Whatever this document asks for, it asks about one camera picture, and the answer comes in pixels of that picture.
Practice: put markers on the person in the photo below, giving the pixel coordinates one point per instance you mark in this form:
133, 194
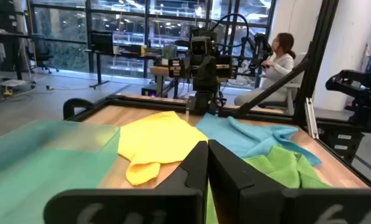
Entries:
279, 67

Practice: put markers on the yellow microfiber towel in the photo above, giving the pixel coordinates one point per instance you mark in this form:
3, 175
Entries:
160, 140

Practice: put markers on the black aluminium table frame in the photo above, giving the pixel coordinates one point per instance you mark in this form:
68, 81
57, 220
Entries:
316, 46

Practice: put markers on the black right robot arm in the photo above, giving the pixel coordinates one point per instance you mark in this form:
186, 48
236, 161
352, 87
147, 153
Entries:
204, 102

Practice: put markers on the silver aluminium bar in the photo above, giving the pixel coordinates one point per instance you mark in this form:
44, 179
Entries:
311, 121

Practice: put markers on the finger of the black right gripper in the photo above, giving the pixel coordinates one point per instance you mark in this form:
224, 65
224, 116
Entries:
199, 74
211, 74

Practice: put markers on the teal translucent plastic basket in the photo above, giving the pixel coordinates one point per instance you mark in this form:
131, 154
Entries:
33, 161

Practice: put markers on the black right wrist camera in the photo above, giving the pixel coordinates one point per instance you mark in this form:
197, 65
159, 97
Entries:
201, 46

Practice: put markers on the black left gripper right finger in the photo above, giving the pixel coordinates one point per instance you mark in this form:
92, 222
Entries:
251, 199

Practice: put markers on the black office chair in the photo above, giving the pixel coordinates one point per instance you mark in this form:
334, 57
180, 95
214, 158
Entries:
42, 49

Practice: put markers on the black background robot arm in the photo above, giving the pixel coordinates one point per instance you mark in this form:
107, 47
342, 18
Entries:
260, 46
359, 90

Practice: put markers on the wooden workbench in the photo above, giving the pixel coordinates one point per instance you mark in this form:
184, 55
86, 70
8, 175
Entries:
160, 71

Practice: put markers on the blue microfiber towel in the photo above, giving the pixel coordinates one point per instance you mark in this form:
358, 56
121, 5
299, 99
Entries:
235, 137

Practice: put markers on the black office desk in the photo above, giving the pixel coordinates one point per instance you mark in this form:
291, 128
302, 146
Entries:
98, 70

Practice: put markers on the green microfiber towel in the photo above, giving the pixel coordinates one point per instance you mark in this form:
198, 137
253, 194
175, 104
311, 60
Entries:
282, 168

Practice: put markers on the black drawer unit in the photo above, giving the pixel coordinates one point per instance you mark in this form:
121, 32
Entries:
328, 140

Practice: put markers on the black computer monitor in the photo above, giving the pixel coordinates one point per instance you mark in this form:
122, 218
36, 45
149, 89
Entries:
102, 42

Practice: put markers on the white chair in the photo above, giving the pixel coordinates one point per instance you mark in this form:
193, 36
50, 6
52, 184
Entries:
293, 90

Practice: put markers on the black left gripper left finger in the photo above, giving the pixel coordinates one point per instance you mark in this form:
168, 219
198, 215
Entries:
173, 202

